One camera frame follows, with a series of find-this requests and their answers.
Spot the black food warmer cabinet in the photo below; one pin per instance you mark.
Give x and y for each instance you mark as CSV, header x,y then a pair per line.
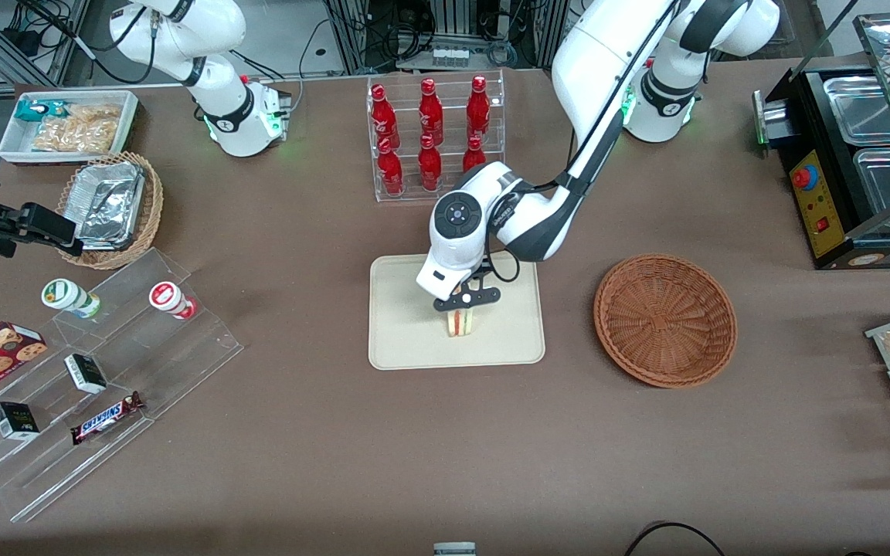
x,y
816,208

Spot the small black white box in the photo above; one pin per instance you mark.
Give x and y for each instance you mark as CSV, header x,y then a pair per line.
x,y
15,422
86,373

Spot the light wicker basket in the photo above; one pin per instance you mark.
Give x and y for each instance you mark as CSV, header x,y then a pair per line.
x,y
153,208

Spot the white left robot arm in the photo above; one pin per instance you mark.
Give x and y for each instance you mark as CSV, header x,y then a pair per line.
x,y
607,62

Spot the white rectangular snack bin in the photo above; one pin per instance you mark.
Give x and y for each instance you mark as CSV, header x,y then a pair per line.
x,y
12,147

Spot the aluminium equipment frame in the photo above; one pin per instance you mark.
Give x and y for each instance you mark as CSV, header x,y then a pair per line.
x,y
453,31

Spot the green lidded yogurt cup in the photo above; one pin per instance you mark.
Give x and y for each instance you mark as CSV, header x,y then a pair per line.
x,y
66,296

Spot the red cola bottle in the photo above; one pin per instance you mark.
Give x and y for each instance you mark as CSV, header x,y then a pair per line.
x,y
390,171
384,120
430,116
478,112
429,168
473,156

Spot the beige plastic tray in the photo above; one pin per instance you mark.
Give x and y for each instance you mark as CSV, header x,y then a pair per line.
x,y
414,332

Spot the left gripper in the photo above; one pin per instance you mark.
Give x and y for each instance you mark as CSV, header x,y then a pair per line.
x,y
485,265

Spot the clear bag of crackers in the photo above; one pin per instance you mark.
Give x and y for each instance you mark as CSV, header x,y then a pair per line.
x,y
82,130

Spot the red emergency stop button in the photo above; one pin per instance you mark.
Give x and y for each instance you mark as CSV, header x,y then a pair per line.
x,y
804,178

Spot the red lidded yogurt cup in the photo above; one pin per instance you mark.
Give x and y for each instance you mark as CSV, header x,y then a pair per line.
x,y
168,299

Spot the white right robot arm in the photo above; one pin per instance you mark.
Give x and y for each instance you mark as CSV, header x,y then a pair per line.
x,y
221,116

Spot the triangular sandwich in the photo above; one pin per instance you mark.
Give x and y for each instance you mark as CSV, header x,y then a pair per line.
x,y
460,323

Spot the Snickers chocolate bar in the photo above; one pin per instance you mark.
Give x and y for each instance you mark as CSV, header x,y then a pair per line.
x,y
105,418

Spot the brown wicker basket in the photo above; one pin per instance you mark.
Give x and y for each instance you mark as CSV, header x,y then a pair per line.
x,y
665,320

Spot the clear acrylic stepped stand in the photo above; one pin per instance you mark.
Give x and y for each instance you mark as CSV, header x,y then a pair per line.
x,y
182,363

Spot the grey device at table edge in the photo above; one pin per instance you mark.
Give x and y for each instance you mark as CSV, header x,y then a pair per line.
x,y
454,549

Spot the stack of foil containers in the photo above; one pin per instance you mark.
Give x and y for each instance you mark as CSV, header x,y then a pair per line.
x,y
109,205

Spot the green snack packet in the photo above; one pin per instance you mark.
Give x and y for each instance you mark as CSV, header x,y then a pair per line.
x,y
35,110

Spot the clear acrylic bottle rack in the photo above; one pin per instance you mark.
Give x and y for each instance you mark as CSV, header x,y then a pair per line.
x,y
414,193

